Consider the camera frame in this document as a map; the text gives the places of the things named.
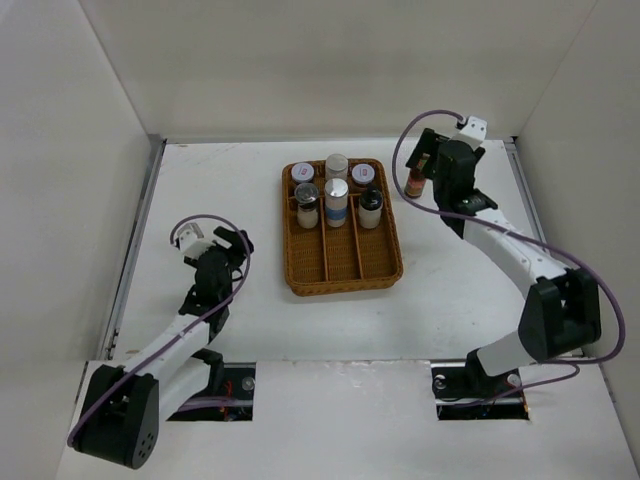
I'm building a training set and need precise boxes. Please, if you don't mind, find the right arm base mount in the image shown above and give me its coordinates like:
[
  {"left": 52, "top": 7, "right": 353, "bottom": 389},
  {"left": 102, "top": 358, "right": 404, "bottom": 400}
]
[{"left": 431, "top": 362, "right": 529, "bottom": 421}]

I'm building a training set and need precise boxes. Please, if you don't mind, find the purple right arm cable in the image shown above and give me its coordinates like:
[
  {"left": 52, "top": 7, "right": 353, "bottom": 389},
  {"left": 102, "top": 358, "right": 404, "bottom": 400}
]
[{"left": 391, "top": 109, "right": 627, "bottom": 409}]

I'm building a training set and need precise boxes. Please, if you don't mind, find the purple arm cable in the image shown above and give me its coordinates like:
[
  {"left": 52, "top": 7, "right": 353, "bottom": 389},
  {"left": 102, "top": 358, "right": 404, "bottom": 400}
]
[
  {"left": 391, "top": 109, "right": 627, "bottom": 409},
  {"left": 65, "top": 213, "right": 252, "bottom": 449}
]

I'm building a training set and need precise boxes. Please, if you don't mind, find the blue-label white pepper jar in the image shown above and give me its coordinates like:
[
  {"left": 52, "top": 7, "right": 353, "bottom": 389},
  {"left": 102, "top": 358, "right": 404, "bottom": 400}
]
[{"left": 324, "top": 178, "right": 349, "bottom": 228}]

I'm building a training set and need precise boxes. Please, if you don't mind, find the white-lid brown spice jar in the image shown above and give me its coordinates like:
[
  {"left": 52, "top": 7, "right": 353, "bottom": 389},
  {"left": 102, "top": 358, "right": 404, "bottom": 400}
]
[{"left": 291, "top": 162, "right": 315, "bottom": 185}]

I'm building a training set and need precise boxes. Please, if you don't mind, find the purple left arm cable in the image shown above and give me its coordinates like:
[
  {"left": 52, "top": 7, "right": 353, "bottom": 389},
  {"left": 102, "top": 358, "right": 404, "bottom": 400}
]
[{"left": 65, "top": 213, "right": 252, "bottom": 449}]

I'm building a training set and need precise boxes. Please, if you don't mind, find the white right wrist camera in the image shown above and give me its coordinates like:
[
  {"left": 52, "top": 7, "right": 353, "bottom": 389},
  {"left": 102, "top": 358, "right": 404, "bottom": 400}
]
[{"left": 451, "top": 116, "right": 488, "bottom": 150}]

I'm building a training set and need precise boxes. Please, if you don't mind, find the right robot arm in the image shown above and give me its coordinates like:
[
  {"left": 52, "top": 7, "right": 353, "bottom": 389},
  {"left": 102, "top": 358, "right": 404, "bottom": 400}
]
[{"left": 406, "top": 129, "right": 601, "bottom": 396}]

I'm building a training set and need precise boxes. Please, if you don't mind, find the black-top salt grinder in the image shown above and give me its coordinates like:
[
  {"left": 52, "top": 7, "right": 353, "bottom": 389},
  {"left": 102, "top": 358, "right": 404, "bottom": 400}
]
[{"left": 294, "top": 183, "right": 319, "bottom": 229}]

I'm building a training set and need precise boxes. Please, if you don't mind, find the green-label red sauce bottle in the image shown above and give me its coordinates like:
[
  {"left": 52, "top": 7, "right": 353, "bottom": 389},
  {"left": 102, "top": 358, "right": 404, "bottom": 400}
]
[{"left": 404, "top": 153, "right": 430, "bottom": 199}]

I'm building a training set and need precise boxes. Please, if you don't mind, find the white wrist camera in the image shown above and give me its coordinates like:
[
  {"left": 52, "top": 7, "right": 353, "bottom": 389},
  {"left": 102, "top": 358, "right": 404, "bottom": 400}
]
[
  {"left": 175, "top": 222, "right": 214, "bottom": 261},
  {"left": 451, "top": 116, "right": 488, "bottom": 150}
]

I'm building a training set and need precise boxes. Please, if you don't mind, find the wicker divided basket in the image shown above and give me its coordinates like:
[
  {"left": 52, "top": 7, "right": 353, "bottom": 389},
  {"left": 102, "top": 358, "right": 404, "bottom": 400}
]
[{"left": 281, "top": 158, "right": 403, "bottom": 296}]

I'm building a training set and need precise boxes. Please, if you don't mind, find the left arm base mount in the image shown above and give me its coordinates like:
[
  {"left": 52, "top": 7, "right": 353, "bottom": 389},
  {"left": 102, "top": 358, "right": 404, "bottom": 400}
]
[{"left": 166, "top": 349, "right": 257, "bottom": 422}]

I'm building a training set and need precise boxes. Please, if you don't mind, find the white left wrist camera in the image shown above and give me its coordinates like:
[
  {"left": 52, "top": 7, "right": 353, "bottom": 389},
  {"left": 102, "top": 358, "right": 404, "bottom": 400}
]
[{"left": 175, "top": 222, "right": 214, "bottom": 261}]

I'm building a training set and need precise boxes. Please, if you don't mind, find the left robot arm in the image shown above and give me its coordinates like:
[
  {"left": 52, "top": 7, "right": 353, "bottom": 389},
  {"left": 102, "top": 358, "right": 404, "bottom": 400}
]
[{"left": 67, "top": 216, "right": 254, "bottom": 470}]

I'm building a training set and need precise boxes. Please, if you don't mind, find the black-cap white powder bottle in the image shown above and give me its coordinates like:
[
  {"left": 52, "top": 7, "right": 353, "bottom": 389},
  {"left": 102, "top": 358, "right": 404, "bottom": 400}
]
[{"left": 358, "top": 185, "right": 384, "bottom": 229}]

